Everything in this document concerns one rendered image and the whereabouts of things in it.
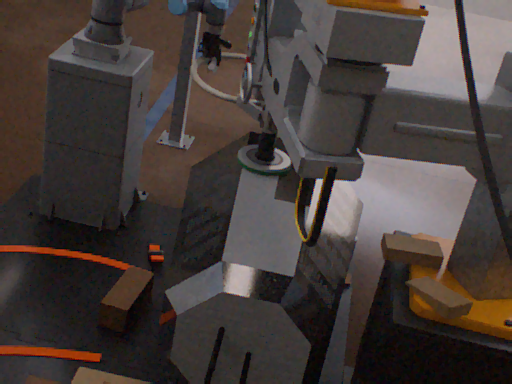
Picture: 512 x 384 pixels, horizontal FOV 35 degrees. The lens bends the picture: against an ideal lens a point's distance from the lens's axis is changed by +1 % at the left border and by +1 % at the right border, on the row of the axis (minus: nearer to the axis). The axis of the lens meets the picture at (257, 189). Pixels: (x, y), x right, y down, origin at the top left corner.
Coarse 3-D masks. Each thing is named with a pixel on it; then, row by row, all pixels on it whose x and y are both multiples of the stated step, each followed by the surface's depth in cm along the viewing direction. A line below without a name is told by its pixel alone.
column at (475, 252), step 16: (480, 192) 258; (480, 208) 259; (464, 224) 266; (480, 224) 259; (496, 224) 252; (464, 240) 266; (480, 240) 259; (496, 240) 252; (464, 256) 267; (480, 256) 259; (496, 256) 254; (464, 272) 267; (480, 272) 259; (496, 272) 258; (480, 288) 260; (496, 288) 262
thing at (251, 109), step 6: (240, 96) 341; (240, 102) 340; (264, 102) 344; (240, 108) 340; (246, 108) 327; (252, 108) 317; (258, 108) 307; (252, 114) 316; (258, 114) 304; (258, 120) 301; (270, 120) 287; (270, 126) 286
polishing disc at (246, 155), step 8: (240, 152) 316; (248, 152) 317; (280, 152) 323; (240, 160) 312; (248, 160) 311; (256, 160) 312; (280, 160) 316; (288, 160) 317; (256, 168) 308; (264, 168) 307; (272, 168) 309; (280, 168) 310
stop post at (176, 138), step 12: (192, 12) 463; (192, 24) 466; (192, 36) 469; (192, 48) 472; (180, 60) 477; (192, 60) 477; (180, 72) 480; (180, 84) 484; (180, 96) 487; (180, 108) 491; (180, 120) 495; (168, 132) 512; (180, 132) 498; (168, 144) 497; (180, 144) 500
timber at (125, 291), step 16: (128, 272) 351; (144, 272) 353; (112, 288) 339; (128, 288) 340; (144, 288) 344; (112, 304) 329; (128, 304) 331; (144, 304) 352; (112, 320) 332; (128, 320) 333
